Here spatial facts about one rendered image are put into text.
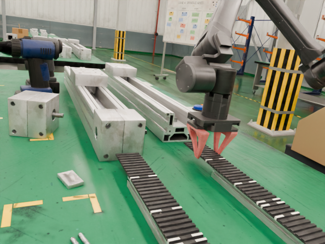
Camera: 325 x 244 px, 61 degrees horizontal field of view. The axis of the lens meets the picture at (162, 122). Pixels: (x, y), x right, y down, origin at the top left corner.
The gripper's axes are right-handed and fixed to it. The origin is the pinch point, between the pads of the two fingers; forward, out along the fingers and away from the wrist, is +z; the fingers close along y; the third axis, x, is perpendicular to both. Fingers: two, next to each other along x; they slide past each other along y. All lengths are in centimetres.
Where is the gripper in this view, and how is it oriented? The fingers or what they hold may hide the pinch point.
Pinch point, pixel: (207, 153)
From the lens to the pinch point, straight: 64.8
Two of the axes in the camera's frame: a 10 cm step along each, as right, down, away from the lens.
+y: -9.1, 0.0, -4.1
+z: -1.3, 9.5, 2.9
